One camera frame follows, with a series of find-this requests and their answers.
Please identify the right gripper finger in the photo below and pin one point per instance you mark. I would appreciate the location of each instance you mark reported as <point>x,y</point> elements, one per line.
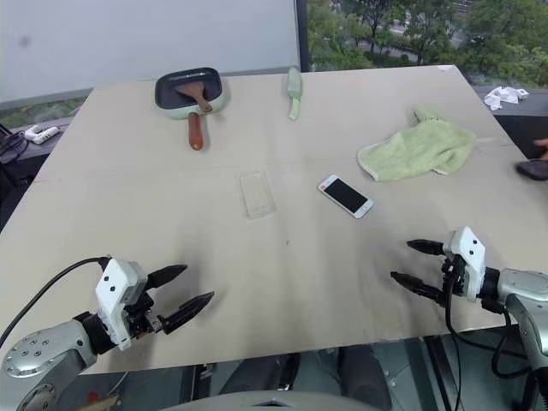
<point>428,247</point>
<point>421,287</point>

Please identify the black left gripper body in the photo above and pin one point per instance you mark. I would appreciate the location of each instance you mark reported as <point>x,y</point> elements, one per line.
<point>139,319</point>

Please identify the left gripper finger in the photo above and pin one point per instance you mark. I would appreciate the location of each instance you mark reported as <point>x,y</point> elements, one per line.
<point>168,273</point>
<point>186,310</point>

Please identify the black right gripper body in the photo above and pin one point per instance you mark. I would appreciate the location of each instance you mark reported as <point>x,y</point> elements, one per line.
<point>456,276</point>

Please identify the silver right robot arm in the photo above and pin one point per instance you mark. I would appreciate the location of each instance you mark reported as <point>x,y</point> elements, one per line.
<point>526,287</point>

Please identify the clear phone case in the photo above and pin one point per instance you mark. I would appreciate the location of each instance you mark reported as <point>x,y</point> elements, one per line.
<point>257,194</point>

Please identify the person's bare hand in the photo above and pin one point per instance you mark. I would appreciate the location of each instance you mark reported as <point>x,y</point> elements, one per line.
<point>543,147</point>

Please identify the white smartphone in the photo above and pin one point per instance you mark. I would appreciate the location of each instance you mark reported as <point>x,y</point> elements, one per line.
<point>346,196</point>

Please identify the light green towel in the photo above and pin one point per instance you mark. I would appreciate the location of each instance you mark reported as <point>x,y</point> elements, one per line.
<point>415,150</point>

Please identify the black oval device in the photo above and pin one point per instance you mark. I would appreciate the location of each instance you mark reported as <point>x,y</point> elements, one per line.
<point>533,169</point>

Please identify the crumpled white paper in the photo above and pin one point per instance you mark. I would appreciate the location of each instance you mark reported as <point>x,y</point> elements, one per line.
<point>505,95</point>

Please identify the white power strip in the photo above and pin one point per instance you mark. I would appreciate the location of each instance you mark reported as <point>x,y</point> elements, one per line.
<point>40,133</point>

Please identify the white window blind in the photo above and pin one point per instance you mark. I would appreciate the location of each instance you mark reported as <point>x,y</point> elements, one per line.
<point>150,34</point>

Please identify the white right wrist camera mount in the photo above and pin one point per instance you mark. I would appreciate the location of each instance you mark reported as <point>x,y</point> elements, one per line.
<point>468,248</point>

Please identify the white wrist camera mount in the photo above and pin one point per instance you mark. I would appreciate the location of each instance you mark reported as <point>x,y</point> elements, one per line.
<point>114,282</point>
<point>468,248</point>

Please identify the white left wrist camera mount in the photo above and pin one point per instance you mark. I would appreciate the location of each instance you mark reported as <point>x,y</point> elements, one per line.
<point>114,282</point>

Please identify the black window frame post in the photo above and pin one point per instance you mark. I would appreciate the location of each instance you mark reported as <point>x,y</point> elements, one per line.
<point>302,34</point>

